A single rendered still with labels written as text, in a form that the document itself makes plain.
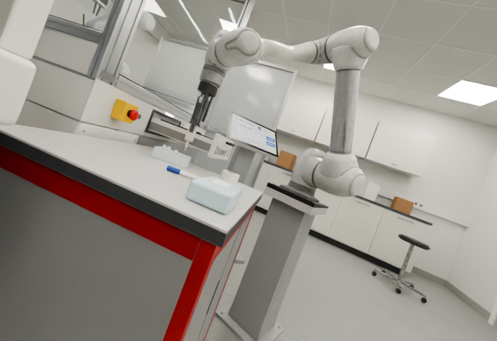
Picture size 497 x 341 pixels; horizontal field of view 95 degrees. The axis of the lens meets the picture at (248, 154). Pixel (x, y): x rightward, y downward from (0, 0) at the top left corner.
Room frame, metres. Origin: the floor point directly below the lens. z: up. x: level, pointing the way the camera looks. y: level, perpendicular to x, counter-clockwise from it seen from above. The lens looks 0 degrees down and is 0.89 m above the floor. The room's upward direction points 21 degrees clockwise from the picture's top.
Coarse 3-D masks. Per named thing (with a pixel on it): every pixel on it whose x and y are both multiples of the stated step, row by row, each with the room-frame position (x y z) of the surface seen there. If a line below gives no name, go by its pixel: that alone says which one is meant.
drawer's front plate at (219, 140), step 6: (216, 138) 0.98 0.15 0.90; (222, 138) 1.04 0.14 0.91; (228, 138) 1.13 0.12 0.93; (216, 144) 0.99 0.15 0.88; (222, 144) 1.07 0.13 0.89; (210, 150) 0.98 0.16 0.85; (216, 150) 1.02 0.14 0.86; (228, 150) 1.21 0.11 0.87; (210, 156) 0.98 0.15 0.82; (216, 156) 1.05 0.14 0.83; (222, 156) 1.14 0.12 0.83; (228, 156) 1.25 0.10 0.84
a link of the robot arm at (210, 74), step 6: (204, 66) 0.87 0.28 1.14; (210, 66) 0.85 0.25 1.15; (204, 72) 0.86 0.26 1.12; (210, 72) 0.85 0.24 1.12; (216, 72) 0.86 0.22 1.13; (222, 72) 0.87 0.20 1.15; (204, 78) 0.86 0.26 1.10; (210, 78) 0.85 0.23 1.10; (216, 78) 0.86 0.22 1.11; (222, 78) 0.88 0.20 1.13; (216, 84) 0.88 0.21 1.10
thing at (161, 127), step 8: (152, 120) 1.06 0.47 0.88; (152, 128) 1.05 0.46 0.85; (160, 128) 1.05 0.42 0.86; (168, 128) 1.04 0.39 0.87; (176, 128) 1.04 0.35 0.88; (168, 136) 1.04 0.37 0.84; (176, 136) 1.03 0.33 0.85; (184, 136) 1.03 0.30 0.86; (200, 136) 1.02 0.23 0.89; (192, 144) 1.02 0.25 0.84; (200, 144) 1.01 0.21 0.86; (208, 144) 1.01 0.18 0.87; (208, 152) 1.01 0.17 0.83
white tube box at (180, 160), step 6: (156, 150) 0.82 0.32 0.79; (162, 150) 0.82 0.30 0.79; (168, 150) 0.88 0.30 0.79; (156, 156) 0.82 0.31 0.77; (162, 156) 0.82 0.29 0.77; (168, 156) 0.82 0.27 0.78; (174, 156) 0.83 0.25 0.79; (180, 156) 0.83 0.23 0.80; (186, 156) 0.91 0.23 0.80; (174, 162) 0.83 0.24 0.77; (180, 162) 0.83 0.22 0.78; (186, 162) 0.85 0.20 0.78
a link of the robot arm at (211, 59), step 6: (222, 30) 0.86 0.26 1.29; (228, 30) 0.86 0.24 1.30; (216, 36) 0.85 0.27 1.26; (222, 36) 0.85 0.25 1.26; (216, 42) 0.81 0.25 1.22; (210, 48) 0.84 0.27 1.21; (210, 54) 0.84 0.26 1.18; (210, 60) 0.85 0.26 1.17; (216, 60) 0.83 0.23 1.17; (216, 66) 0.85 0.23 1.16; (222, 66) 0.84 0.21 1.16
